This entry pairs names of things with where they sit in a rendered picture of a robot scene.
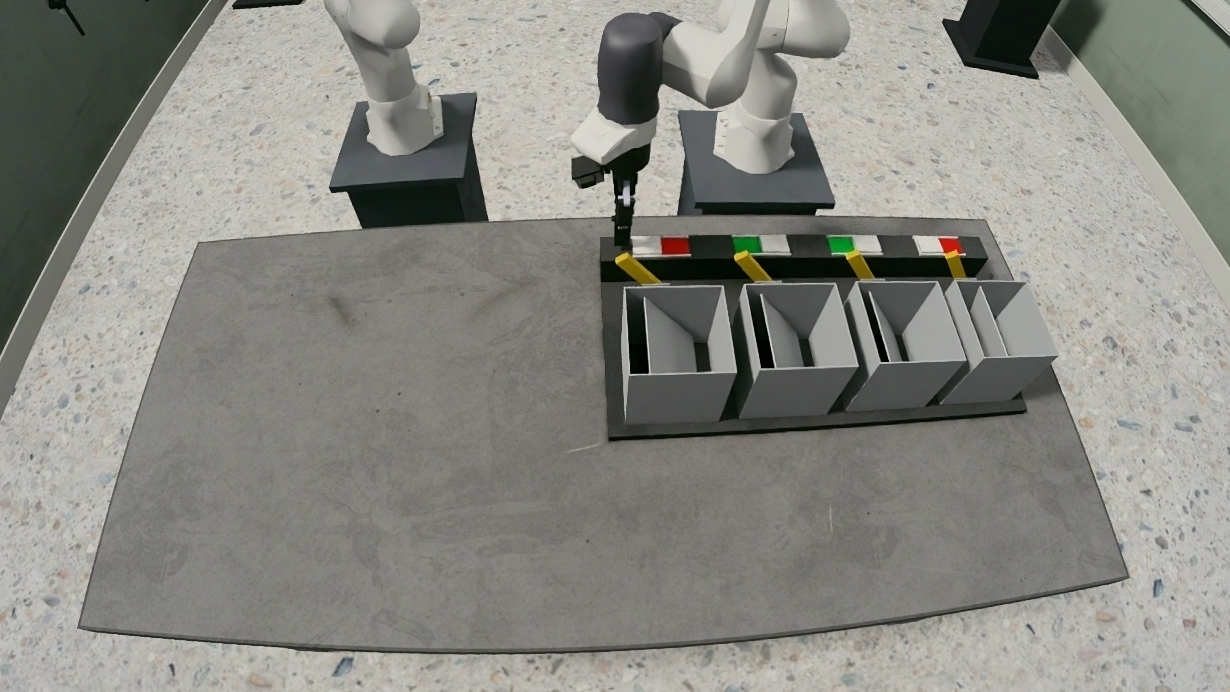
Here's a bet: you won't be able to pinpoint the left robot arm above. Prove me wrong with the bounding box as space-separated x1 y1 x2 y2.
569 0 850 189

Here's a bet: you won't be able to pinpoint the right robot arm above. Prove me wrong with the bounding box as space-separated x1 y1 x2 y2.
323 0 444 156

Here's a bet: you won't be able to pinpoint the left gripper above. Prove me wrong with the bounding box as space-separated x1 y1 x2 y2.
604 143 651 246

